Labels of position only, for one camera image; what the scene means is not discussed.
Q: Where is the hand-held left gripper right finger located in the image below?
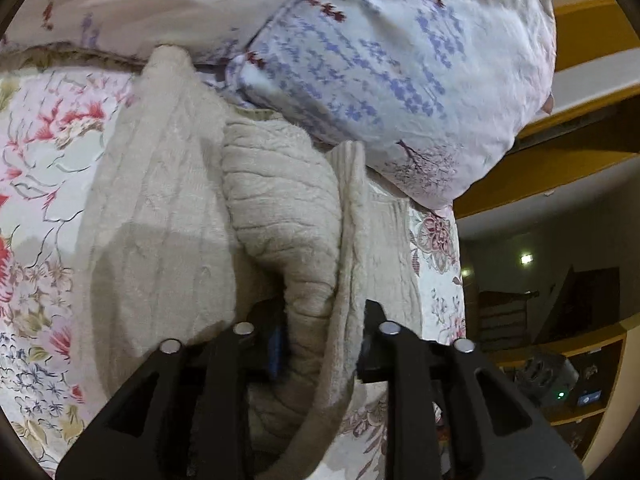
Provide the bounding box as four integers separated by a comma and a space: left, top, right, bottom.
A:
357, 300, 586, 480

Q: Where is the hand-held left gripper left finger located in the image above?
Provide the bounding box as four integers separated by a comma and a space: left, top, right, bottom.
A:
55, 300, 289, 480

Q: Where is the beige cable-knit sweater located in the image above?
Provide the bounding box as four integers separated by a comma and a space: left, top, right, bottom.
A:
75, 45, 426, 480

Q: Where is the dark wooden furniture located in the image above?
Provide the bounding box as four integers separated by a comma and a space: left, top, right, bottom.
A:
477, 266, 593, 352

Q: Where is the dark device with green light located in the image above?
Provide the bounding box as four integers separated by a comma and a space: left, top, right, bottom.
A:
512, 354, 582, 407

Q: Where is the yellow wooden shelf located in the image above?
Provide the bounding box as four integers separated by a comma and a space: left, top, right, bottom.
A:
487, 330, 629, 428

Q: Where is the yellow wooden cabinet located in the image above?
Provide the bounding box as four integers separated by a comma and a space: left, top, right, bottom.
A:
452, 0, 640, 221

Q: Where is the blue floral pillow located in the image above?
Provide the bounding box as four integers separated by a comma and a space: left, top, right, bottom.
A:
225, 0, 558, 211

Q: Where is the floral bed sheet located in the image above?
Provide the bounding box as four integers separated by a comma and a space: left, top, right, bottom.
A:
0, 67, 468, 480

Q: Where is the pink floral pillow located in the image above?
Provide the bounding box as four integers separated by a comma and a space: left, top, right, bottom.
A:
0, 0, 321, 63

